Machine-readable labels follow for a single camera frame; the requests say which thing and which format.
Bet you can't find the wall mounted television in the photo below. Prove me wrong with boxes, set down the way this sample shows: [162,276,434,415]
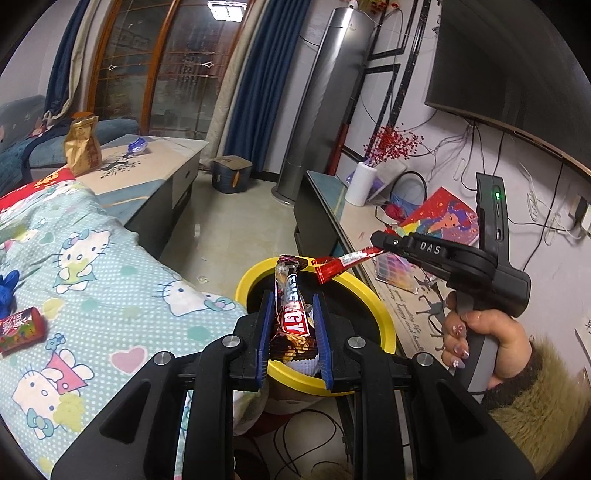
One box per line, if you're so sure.
[425,0,591,178]

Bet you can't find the grey standing air conditioner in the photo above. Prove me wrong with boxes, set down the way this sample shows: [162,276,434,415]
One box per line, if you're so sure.
[270,7,377,204]

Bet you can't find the red stick packet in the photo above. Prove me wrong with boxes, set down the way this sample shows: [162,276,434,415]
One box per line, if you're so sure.
[311,247,384,284]

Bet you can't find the wooden framed glass door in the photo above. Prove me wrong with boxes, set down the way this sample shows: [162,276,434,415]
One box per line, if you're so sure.
[88,0,257,139]

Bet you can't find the red printed cloth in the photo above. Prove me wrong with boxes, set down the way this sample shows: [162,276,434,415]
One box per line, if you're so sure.
[0,167,77,213]

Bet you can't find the person's right hand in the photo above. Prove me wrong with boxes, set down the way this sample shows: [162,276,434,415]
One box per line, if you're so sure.
[441,293,533,391]

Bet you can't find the red snack box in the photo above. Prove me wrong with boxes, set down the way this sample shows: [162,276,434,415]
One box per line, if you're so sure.
[0,306,44,356]

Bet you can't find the white paper roll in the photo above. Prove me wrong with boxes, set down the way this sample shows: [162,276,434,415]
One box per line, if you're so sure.
[345,161,376,206]

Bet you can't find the blue storage box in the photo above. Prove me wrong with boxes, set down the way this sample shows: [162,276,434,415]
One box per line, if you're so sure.
[211,156,252,193]

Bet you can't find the cat printed light blue blanket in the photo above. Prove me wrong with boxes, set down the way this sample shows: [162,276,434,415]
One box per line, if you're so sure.
[0,180,259,478]

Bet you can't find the blue toy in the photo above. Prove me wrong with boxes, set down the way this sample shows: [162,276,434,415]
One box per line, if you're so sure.
[0,270,19,315]

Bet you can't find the black floor cable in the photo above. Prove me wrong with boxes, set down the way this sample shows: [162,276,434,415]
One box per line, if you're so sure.
[235,406,365,480]

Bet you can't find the printed top tv cabinet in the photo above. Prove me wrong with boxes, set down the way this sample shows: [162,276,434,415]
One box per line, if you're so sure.
[293,170,591,370]

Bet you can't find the wall cables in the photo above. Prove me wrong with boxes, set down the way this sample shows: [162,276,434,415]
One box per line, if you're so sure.
[360,83,591,273]

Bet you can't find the beige curtain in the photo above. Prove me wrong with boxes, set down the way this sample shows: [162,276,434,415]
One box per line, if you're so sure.
[205,0,271,158]

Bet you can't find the ceiling light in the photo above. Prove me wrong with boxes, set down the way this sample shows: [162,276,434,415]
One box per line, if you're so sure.
[207,0,247,21]

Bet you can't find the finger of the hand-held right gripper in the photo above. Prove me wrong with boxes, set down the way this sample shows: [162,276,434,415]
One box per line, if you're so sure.
[372,230,459,281]

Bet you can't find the yellow rimmed black trash bin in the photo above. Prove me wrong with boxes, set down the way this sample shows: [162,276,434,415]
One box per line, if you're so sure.
[235,256,397,398]

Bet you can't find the blue curtain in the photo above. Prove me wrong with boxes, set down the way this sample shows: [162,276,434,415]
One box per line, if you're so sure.
[222,0,308,160]
[44,0,90,121]

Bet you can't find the clear box of coloured beads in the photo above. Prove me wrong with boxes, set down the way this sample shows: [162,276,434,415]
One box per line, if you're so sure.
[373,251,419,294]

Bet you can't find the coffee table with dark drawers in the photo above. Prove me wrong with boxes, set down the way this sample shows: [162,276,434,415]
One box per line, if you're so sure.
[76,135,209,259]

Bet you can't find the white ribbed paper liner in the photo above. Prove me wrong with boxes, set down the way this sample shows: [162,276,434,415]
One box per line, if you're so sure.
[283,355,320,377]

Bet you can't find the blue grey fabric sofa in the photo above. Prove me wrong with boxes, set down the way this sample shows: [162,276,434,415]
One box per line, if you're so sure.
[0,95,139,195]

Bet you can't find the basket with black hoop handle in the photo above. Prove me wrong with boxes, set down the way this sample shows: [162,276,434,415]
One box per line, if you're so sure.
[375,171,428,220]

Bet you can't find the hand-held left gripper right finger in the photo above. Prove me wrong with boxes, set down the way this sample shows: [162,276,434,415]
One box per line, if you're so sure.
[313,292,536,480]

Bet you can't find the red berry branches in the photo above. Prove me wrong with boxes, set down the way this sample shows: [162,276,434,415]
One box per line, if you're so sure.
[362,124,423,167]

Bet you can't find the white framed purple picture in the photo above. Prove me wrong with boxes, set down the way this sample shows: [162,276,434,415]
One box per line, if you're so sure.
[369,161,407,204]

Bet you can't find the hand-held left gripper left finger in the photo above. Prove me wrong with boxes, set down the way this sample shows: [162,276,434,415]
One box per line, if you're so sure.
[51,290,275,480]

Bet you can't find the gold snack bag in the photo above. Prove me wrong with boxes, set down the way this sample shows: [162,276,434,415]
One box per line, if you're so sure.
[64,112,102,177]

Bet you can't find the person's right forearm furry sleeve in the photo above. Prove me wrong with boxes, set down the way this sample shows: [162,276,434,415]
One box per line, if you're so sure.
[480,339,591,480]

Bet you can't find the brown chocolate bar wrapper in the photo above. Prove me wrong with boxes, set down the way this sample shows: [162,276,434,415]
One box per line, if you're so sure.
[269,255,320,365]

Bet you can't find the red pole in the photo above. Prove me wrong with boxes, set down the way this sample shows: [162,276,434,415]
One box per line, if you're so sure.
[329,124,349,174]

